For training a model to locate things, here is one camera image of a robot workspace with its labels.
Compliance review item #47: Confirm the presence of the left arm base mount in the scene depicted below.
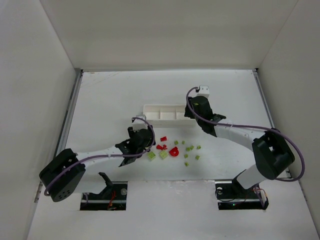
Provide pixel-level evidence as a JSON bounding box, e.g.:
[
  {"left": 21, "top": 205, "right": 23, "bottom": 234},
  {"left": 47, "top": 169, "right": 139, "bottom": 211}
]
[{"left": 79, "top": 172, "right": 128, "bottom": 211}]

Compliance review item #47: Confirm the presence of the white three-compartment tray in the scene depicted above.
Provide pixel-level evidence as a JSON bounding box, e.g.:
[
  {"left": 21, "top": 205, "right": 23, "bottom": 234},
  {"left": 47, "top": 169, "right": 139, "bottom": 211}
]
[{"left": 143, "top": 104, "right": 196, "bottom": 128}]

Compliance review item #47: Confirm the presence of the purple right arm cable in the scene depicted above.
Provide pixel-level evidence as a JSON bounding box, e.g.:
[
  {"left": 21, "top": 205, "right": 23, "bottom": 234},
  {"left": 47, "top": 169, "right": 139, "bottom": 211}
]
[{"left": 185, "top": 86, "right": 306, "bottom": 181}]

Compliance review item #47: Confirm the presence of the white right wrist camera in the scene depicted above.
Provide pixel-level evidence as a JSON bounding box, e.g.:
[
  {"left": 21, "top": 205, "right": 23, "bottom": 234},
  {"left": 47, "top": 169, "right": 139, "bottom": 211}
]
[{"left": 195, "top": 85, "right": 210, "bottom": 98}]

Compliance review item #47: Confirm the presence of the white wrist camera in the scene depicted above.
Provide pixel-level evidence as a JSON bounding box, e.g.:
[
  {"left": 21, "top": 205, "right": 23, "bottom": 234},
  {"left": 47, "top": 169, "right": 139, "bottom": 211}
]
[
  {"left": 195, "top": 85, "right": 210, "bottom": 98},
  {"left": 131, "top": 114, "right": 148, "bottom": 132}
]

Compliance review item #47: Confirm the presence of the green square lego plate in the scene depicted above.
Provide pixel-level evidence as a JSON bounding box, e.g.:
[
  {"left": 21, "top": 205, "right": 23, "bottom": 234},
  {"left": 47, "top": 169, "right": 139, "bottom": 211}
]
[
  {"left": 159, "top": 150, "right": 168, "bottom": 160},
  {"left": 147, "top": 151, "right": 156, "bottom": 161}
]

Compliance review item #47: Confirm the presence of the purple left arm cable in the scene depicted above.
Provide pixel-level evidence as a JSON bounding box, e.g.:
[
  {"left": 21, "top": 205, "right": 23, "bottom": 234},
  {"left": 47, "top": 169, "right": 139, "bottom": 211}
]
[{"left": 44, "top": 117, "right": 155, "bottom": 196}]

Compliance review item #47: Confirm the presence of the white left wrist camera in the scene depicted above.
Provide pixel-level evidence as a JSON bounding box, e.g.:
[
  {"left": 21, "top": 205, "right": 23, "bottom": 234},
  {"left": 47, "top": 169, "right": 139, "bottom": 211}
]
[{"left": 131, "top": 114, "right": 148, "bottom": 132}]

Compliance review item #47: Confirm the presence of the red round lego piece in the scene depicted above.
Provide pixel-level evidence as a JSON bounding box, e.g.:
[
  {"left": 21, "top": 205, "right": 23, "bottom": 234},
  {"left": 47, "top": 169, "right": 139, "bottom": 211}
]
[{"left": 169, "top": 146, "right": 180, "bottom": 157}]

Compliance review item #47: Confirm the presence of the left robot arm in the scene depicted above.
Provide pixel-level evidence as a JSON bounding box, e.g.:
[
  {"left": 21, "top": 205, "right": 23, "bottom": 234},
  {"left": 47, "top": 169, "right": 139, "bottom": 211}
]
[{"left": 39, "top": 126, "right": 156, "bottom": 202}]

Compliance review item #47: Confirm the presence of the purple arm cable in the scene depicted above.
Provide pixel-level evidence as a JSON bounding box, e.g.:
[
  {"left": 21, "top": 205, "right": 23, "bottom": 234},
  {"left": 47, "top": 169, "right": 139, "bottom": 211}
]
[
  {"left": 44, "top": 117, "right": 155, "bottom": 196},
  {"left": 185, "top": 86, "right": 306, "bottom": 181}
]

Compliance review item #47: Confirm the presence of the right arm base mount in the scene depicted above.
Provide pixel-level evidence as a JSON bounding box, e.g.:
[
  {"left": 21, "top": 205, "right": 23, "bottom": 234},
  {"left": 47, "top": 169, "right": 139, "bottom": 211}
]
[{"left": 214, "top": 171, "right": 269, "bottom": 211}]

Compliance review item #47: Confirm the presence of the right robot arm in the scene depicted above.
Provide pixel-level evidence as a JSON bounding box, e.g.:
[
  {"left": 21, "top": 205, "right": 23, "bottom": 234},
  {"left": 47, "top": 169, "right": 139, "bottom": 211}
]
[{"left": 184, "top": 95, "right": 295, "bottom": 192}]

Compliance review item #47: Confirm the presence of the red curved lego slope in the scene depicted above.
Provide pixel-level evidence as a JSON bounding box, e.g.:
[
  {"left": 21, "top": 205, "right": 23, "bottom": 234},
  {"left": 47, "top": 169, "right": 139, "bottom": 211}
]
[
  {"left": 160, "top": 136, "right": 167, "bottom": 142},
  {"left": 156, "top": 144, "right": 163, "bottom": 150}
]

